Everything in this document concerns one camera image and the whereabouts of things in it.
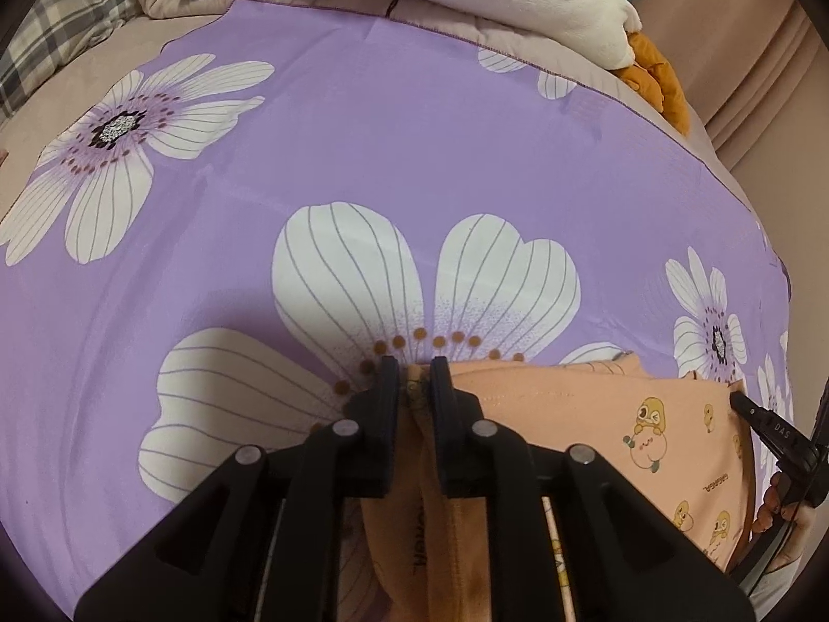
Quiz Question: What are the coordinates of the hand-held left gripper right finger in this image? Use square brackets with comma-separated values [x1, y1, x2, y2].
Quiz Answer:
[428, 356, 756, 622]

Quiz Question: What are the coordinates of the orange duck print baby garment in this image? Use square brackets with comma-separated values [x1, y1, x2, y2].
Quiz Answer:
[358, 350, 760, 622]

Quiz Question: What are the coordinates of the grey plaid pillow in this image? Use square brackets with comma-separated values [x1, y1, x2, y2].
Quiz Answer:
[0, 0, 142, 121]

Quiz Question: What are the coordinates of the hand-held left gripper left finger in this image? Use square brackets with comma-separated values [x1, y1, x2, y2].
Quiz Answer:
[73, 356, 401, 622]

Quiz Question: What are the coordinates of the person's right hand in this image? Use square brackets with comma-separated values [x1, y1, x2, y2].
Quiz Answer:
[752, 470, 818, 587]

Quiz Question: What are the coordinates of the grey beige folded duvet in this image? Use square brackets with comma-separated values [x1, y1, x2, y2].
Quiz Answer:
[105, 0, 623, 79]

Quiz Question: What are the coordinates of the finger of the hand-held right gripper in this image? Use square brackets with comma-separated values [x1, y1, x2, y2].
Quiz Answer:
[729, 391, 818, 469]

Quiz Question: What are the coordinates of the purple floral cloth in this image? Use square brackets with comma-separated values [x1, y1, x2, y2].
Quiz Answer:
[0, 0, 796, 622]

